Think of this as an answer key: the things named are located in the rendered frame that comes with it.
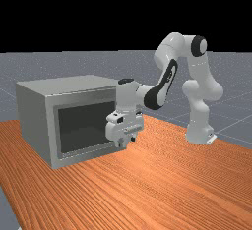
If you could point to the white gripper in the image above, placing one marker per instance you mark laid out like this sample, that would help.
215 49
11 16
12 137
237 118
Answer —
126 127

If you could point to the grey microwave oven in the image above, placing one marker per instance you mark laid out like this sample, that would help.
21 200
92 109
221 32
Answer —
36 109

